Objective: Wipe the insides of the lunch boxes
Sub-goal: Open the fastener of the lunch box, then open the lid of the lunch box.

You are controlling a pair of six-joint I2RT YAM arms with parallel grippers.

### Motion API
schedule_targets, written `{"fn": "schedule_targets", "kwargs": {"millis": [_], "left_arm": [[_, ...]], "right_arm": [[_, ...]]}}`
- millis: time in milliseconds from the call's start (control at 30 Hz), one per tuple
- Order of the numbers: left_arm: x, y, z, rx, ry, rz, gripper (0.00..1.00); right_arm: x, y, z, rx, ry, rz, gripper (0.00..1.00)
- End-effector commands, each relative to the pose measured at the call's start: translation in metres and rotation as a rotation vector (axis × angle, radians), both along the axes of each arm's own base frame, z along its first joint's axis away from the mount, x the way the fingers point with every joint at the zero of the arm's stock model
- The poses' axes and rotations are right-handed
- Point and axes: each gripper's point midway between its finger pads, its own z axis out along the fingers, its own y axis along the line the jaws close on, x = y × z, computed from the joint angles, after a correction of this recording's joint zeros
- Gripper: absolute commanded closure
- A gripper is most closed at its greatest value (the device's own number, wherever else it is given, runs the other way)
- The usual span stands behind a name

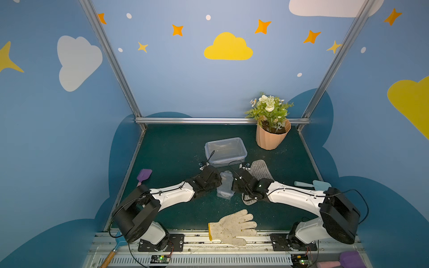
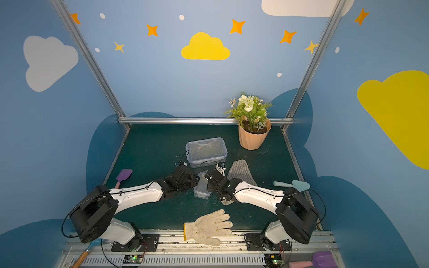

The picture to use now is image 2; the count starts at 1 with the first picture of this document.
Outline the aluminium frame right post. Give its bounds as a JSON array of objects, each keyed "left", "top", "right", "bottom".
[{"left": 282, "top": 0, "right": 347, "bottom": 134}]

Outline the potted artificial flower plant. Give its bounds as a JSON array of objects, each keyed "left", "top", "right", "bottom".
[{"left": 225, "top": 92, "right": 273, "bottom": 150}]

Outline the aluminium frame post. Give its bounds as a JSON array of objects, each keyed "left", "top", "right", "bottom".
[
  {"left": 50, "top": 0, "right": 126, "bottom": 119},
  {"left": 282, "top": 0, "right": 347, "bottom": 134}
]

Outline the aluminium frame rear bar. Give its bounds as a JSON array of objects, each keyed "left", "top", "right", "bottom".
[{"left": 118, "top": 117, "right": 294, "bottom": 126}]

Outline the right circuit board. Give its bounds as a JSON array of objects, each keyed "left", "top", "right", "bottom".
[{"left": 264, "top": 255, "right": 285, "bottom": 268}]

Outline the small clear lunch box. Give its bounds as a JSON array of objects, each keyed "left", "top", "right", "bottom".
[{"left": 193, "top": 172, "right": 211, "bottom": 200}]

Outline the white knit work glove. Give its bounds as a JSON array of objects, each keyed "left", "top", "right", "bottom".
[{"left": 183, "top": 209, "right": 233, "bottom": 246}]

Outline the purple pink toy shovel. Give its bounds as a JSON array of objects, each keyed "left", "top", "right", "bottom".
[{"left": 288, "top": 251, "right": 338, "bottom": 268}]

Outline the aluminium frame left post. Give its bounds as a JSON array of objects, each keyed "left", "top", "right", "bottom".
[{"left": 50, "top": 0, "right": 126, "bottom": 119}]

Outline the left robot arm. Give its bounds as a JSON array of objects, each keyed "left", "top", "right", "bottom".
[{"left": 68, "top": 164, "right": 198, "bottom": 251}]

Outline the large clear lunch box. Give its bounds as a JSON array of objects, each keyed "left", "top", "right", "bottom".
[{"left": 185, "top": 137, "right": 228, "bottom": 168}]

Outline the purple silicone spatula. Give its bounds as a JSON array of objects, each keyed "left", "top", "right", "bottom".
[{"left": 115, "top": 169, "right": 133, "bottom": 189}]

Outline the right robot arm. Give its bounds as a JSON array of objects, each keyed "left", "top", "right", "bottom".
[{"left": 204, "top": 169, "right": 319, "bottom": 246}]

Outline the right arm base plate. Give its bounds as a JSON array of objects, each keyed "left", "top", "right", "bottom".
[{"left": 244, "top": 233, "right": 292, "bottom": 251}]

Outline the left circuit board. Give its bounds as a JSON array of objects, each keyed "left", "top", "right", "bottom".
[{"left": 122, "top": 255, "right": 144, "bottom": 265}]

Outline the circuit board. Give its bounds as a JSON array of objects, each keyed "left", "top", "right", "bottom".
[
  {"left": 122, "top": 255, "right": 144, "bottom": 265},
  {"left": 264, "top": 255, "right": 285, "bottom": 268}
]

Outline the blue rake wooden handle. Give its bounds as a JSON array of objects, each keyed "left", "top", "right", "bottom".
[{"left": 71, "top": 239, "right": 101, "bottom": 268}]

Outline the aluminium front rail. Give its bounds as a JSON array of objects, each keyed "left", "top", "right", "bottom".
[{"left": 56, "top": 230, "right": 345, "bottom": 268}]

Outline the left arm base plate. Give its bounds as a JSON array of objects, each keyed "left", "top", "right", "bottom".
[{"left": 111, "top": 233, "right": 160, "bottom": 252}]

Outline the teal silicone spatula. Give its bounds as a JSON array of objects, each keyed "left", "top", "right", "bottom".
[{"left": 273, "top": 180, "right": 311, "bottom": 192}]

